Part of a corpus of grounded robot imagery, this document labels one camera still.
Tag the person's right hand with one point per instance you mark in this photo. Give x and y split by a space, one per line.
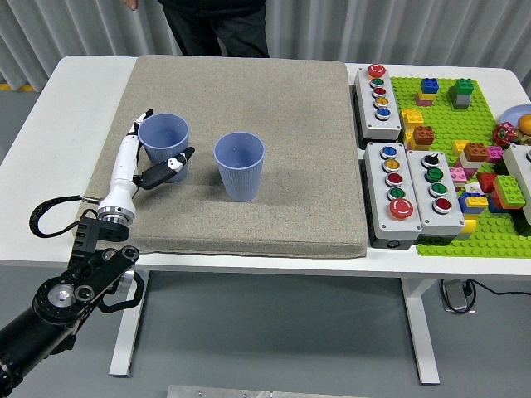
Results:
130 4

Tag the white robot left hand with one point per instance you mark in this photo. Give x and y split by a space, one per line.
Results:
124 174

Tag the blue ribbed plastic cup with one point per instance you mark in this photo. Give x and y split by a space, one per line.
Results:
240 178
164 132

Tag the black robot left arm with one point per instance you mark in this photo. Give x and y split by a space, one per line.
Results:
91 278

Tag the grey pleated curtain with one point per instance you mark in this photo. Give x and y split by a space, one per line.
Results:
83 29

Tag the person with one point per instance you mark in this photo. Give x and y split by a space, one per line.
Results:
215 29

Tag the grey-brown fabric mat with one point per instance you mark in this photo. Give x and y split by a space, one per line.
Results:
290 166

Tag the white table leg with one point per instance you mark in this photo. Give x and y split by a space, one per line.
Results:
122 352
419 327

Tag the grey five-button control box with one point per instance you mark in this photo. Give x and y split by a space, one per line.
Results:
394 195
379 112

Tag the orange toy brick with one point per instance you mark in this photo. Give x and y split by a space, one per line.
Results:
476 151
423 136
512 204

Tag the pink flat toy brick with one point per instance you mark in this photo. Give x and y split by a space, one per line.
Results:
422 102

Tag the yellow flat toy brick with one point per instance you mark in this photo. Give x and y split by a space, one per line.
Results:
424 96

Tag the blue toy brick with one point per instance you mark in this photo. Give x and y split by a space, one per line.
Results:
464 203
430 85

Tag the grey four-button control box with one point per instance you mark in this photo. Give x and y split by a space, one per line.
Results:
437 195

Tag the green toy brick baseplate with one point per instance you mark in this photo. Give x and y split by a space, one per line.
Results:
448 124

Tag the white toy brick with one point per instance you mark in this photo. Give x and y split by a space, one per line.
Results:
469 162

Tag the grey toy brick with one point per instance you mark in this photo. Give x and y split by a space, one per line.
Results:
461 101

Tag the yellow round toy brick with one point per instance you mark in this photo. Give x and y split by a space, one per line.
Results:
468 228

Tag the white printed toy tile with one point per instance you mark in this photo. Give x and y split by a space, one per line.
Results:
473 189

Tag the grey power adapter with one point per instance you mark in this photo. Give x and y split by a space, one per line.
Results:
456 295

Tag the red toy brick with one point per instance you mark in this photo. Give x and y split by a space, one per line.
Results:
486 182

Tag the magenta toy brick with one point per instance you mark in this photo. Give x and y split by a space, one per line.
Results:
495 154

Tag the red valve wheel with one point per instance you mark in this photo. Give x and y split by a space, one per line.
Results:
504 134

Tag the large green toy brick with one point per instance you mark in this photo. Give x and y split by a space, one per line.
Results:
508 188

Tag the lilac plate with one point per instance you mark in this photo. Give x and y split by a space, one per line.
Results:
512 114

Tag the toy burger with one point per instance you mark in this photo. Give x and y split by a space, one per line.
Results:
525 124

